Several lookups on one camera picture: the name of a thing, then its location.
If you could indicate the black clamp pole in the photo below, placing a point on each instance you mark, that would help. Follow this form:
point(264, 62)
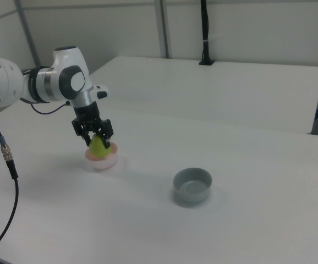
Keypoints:
point(205, 35)

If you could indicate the pink bowl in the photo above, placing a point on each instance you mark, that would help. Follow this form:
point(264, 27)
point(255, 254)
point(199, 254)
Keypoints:
point(104, 162)

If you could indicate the grey bowl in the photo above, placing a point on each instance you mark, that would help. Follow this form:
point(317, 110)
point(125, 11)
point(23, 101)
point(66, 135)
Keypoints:
point(192, 185)

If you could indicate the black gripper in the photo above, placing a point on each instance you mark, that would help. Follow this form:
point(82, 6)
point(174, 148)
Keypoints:
point(87, 114)

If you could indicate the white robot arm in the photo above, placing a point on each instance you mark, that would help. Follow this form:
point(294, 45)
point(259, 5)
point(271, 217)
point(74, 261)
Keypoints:
point(46, 79)

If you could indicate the green pear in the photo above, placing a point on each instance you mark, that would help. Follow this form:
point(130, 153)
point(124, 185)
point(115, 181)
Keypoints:
point(99, 149)

